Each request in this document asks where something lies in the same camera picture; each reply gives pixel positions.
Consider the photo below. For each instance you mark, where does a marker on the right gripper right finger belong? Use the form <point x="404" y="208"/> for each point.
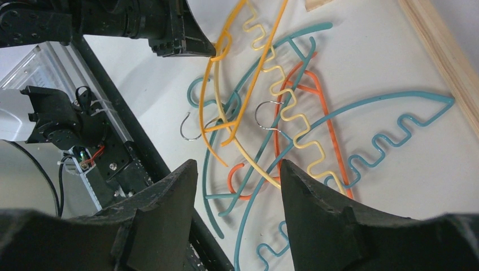
<point x="329" y="231"/>

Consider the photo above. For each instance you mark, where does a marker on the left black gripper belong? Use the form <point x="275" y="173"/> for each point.
<point x="169" y="26"/>

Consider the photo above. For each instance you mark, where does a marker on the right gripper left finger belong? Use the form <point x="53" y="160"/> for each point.
<point x="148" y="231"/>

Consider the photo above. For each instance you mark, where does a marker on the teal plastic hanger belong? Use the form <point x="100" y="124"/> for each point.
<point x="269" y="54"/>

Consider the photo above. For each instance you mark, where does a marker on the left circuit board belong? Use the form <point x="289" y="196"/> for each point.
<point x="85" y="162"/>

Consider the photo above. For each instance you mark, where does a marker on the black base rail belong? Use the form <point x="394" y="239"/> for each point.
<point x="200" y="238"/>

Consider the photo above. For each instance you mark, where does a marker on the wooden clothes rack frame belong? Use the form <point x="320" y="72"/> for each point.
<point x="398" y="44"/>

